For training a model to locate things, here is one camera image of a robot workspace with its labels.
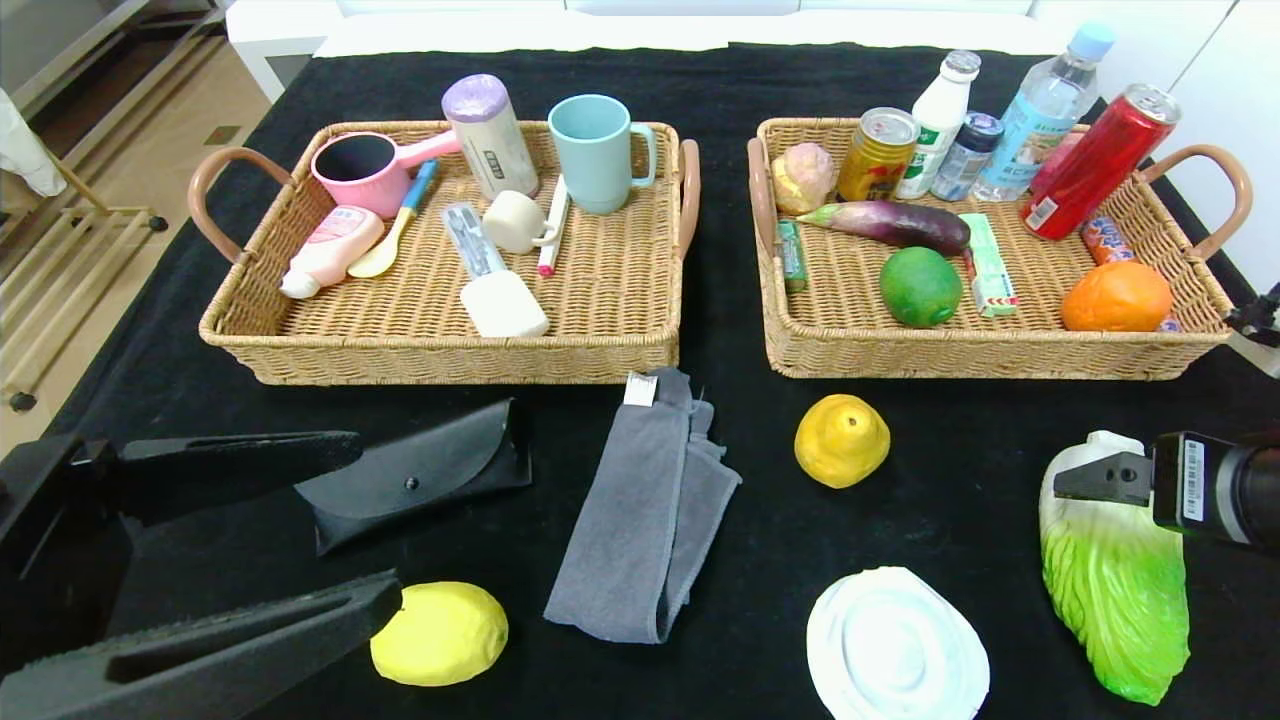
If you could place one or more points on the small green candy pack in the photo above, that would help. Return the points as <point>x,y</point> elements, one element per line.
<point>791,256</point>

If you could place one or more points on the yellow pear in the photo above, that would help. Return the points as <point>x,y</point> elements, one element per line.
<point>840,445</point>

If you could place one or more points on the teal mug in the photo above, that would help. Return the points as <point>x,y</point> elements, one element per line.
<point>596,168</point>

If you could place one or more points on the orange blue candy roll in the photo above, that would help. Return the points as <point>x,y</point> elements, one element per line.
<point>1105,238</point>

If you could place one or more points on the beige tumbler purple lid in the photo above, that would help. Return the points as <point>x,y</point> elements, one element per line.
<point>493,148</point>

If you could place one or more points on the white pen pink tip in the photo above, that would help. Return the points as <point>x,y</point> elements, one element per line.
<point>552,233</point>

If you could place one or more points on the yellow lemon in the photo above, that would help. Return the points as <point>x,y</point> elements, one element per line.
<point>445,633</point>

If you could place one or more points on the white milk bottle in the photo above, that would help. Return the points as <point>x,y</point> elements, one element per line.
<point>940,108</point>

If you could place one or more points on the white plate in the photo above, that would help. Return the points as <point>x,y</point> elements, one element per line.
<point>890,650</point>

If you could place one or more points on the gold drink can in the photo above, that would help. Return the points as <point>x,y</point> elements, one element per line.
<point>875,158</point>

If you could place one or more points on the green lime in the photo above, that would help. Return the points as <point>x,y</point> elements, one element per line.
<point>920,288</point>

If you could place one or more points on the white table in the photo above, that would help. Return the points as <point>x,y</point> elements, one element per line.
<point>285,30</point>

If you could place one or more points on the beige framed wooden bench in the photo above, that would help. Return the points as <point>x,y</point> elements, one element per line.
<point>150,45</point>

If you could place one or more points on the orange fruit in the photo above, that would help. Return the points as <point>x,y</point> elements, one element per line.
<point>1115,297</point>

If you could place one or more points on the black tablecloth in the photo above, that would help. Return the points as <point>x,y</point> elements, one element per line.
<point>950,500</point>

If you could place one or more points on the gold metal rack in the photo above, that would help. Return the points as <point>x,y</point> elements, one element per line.
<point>110,210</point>

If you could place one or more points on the clear cutlery case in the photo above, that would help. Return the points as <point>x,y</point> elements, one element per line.
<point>471,243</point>

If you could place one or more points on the pink lotion bottle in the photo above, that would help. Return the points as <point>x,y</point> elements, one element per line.
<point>333,248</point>

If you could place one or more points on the purple eggplant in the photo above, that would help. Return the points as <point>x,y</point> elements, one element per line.
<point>900,226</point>

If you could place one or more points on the black glasses case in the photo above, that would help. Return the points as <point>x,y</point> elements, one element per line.
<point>420,485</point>

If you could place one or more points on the small blue lid bottle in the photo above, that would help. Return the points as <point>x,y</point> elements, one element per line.
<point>962,163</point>

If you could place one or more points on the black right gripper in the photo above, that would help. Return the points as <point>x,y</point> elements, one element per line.
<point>1185,480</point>

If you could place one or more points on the grey folded towel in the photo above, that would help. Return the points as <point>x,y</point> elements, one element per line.
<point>630,520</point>

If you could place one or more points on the green white napa cabbage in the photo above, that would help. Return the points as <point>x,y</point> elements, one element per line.
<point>1110,600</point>

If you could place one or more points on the white hanging cloth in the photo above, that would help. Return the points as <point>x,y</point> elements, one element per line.
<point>15,150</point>

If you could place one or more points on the red drink can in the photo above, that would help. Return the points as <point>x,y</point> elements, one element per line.
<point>1095,163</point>

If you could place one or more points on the green white gum box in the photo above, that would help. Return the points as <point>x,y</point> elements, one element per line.
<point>988,268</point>

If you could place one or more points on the pink snack packet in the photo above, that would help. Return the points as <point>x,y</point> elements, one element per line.
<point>1062,148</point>

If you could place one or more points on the clear water bottle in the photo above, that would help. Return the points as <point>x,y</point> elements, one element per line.
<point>1040,118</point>

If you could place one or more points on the small cream cup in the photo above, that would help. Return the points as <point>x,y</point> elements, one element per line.
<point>510,220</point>

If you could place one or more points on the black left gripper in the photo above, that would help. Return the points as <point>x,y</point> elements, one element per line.
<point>50,545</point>

